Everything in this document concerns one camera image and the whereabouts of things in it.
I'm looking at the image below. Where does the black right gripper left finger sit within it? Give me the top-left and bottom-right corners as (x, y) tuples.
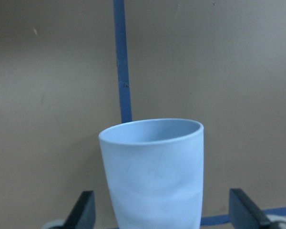
(62, 191), (95, 229)

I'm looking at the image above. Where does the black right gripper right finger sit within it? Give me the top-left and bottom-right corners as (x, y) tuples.
(228, 188), (271, 229)

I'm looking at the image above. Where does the light blue plastic cup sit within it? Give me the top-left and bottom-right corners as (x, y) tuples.
(99, 118), (204, 229)

